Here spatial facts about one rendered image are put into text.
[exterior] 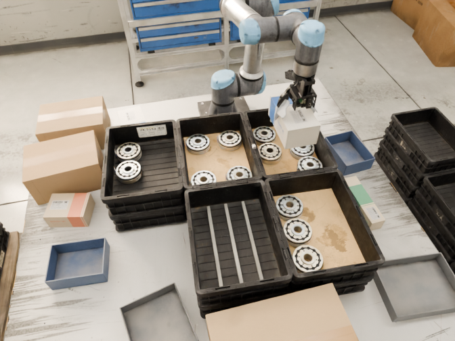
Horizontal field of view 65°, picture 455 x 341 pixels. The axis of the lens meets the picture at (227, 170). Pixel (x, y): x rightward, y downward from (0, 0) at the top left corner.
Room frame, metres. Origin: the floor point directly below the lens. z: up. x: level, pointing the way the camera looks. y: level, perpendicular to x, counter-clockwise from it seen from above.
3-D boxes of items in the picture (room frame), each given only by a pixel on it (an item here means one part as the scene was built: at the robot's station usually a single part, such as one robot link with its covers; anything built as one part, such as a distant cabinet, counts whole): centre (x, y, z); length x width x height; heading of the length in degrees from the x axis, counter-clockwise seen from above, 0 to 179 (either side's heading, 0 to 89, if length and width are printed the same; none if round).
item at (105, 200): (0.97, 0.34, 0.92); 0.40 x 0.30 x 0.02; 9
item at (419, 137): (1.45, -1.15, 0.37); 0.40 x 0.30 x 0.45; 13
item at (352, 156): (1.17, -0.57, 0.74); 0.20 x 0.15 x 0.07; 18
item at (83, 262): (0.61, 0.56, 0.74); 0.20 x 0.15 x 0.07; 99
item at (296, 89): (0.97, -0.25, 1.25); 0.09 x 0.08 x 0.12; 13
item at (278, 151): (1.06, -0.18, 0.86); 0.10 x 0.10 x 0.01
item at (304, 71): (0.98, -0.25, 1.33); 0.08 x 0.08 x 0.05
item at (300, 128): (1.00, -0.24, 1.09); 0.20 x 0.12 x 0.09; 13
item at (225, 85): (1.46, 0.01, 0.91); 0.13 x 0.12 x 0.14; 103
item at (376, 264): (0.68, -0.32, 0.92); 0.40 x 0.30 x 0.02; 9
